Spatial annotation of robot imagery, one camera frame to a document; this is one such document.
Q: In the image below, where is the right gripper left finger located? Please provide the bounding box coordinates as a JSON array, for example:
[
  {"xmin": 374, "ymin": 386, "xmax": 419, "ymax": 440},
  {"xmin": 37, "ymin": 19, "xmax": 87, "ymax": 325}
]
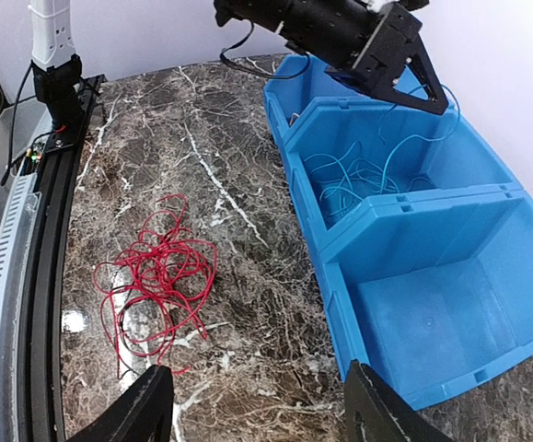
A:
[{"xmin": 69, "ymin": 365, "xmax": 174, "ymax": 442}]

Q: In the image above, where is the red cable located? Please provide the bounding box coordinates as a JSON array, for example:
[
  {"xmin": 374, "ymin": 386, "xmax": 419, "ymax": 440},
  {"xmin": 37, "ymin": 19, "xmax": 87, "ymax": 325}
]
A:
[{"xmin": 91, "ymin": 192, "xmax": 219, "ymax": 379}]

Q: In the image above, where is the left blue storage bin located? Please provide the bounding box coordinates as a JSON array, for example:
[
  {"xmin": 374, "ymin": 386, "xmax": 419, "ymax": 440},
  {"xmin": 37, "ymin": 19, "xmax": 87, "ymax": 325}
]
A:
[{"xmin": 263, "ymin": 57, "xmax": 370, "ymax": 146}]

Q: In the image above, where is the blue storage bin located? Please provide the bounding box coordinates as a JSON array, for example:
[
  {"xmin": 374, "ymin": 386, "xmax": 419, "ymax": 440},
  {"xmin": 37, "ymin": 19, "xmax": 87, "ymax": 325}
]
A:
[
  {"xmin": 263, "ymin": 57, "xmax": 370, "ymax": 146},
  {"xmin": 282, "ymin": 98, "xmax": 522, "ymax": 256},
  {"xmin": 318, "ymin": 191, "xmax": 533, "ymax": 410}
]

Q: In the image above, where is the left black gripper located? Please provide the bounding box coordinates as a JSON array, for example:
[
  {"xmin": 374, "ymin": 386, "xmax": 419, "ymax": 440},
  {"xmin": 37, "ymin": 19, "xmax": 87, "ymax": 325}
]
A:
[{"xmin": 351, "ymin": 4, "xmax": 448, "ymax": 115}]

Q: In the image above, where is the white slotted cable duct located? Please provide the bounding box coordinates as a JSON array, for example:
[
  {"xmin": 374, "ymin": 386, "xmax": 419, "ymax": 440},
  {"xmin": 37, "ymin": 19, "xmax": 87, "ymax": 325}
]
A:
[{"xmin": 0, "ymin": 173, "xmax": 41, "ymax": 441}]

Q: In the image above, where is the right blue storage bin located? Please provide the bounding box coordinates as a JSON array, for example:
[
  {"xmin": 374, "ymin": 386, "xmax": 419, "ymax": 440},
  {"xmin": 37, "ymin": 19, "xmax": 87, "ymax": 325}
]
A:
[{"xmin": 318, "ymin": 191, "xmax": 533, "ymax": 410}]

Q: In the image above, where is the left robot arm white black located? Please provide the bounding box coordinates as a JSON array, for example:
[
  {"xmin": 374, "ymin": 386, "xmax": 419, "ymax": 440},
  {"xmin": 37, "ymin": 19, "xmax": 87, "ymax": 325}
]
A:
[{"xmin": 26, "ymin": 0, "xmax": 448, "ymax": 132}]

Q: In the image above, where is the black front rail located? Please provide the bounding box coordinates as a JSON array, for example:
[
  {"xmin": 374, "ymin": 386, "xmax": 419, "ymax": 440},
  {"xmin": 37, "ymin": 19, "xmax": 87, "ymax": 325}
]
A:
[{"xmin": 15, "ymin": 75, "xmax": 106, "ymax": 441}]

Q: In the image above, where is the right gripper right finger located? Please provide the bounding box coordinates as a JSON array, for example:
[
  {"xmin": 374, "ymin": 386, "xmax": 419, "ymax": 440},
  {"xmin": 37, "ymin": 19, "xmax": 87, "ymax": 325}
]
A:
[{"xmin": 344, "ymin": 360, "xmax": 450, "ymax": 442}]

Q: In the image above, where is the middle blue storage bin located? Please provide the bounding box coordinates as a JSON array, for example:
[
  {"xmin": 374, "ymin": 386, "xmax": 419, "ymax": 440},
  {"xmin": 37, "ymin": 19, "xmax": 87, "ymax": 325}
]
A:
[{"xmin": 282, "ymin": 98, "xmax": 522, "ymax": 256}]

